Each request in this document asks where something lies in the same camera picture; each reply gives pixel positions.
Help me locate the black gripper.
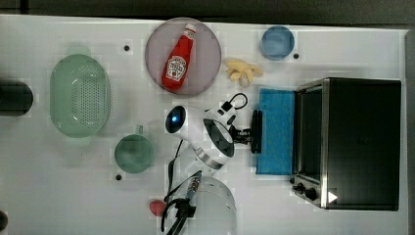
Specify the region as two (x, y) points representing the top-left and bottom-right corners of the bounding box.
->
(229, 125), (252, 144)

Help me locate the black oven door handle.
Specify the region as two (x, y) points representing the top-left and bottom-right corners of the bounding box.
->
(251, 110), (262, 154)

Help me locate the black toaster oven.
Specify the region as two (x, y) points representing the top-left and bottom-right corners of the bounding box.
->
(290, 77), (401, 212)

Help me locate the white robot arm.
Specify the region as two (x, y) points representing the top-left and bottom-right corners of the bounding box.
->
(161, 105), (257, 235)

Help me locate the yellow banana bunch toy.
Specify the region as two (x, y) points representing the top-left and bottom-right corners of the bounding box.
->
(225, 59), (263, 88)

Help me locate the grey round plate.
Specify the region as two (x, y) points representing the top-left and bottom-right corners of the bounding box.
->
(145, 18), (221, 96)

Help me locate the red ketchup bottle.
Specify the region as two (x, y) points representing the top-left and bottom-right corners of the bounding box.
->
(161, 23), (197, 90)

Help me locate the blue bowl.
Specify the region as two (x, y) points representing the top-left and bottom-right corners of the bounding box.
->
(260, 25), (295, 61)

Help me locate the green metal cup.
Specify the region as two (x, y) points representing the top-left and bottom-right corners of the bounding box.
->
(115, 125), (155, 173)

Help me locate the red strawberry toy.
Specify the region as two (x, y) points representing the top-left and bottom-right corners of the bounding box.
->
(149, 200), (165, 216)

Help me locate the green perforated colander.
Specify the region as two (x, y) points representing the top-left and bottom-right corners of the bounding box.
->
(50, 47), (111, 146)

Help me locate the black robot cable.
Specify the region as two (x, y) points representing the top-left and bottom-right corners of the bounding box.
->
(228, 92), (249, 111)

